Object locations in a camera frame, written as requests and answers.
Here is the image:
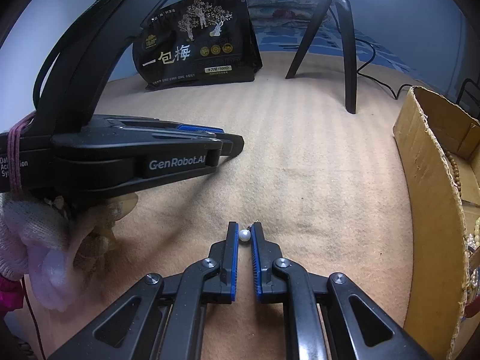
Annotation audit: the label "blue patterned bed sheet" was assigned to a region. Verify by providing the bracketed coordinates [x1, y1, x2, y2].
[250, 17, 422, 80]

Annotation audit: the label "black ring light cable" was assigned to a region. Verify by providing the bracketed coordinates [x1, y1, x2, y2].
[354, 37, 413, 100]

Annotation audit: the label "red strap wristwatch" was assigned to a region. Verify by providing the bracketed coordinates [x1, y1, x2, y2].
[464, 264, 479, 319]

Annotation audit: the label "black snack bag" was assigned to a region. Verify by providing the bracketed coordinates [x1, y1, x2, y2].
[133, 0, 263, 90]

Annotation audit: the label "black clothes rack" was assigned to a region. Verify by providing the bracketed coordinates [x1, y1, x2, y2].
[455, 78, 480, 119]

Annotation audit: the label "brown wooden bead necklace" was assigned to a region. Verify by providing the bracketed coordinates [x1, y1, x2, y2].
[443, 149, 464, 199]

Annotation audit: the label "cardboard box tray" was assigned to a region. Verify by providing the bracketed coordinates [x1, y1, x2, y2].
[393, 86, 479, 359]

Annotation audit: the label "black tripod stand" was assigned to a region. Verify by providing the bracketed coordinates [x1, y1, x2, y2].
[286, 0, 357, 115]

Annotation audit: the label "small pearl earring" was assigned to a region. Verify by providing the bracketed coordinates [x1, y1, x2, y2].
[238, 226, 256, 244]

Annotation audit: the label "gloved hand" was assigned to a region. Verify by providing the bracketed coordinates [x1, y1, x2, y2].
[1, 193, 138, 312]

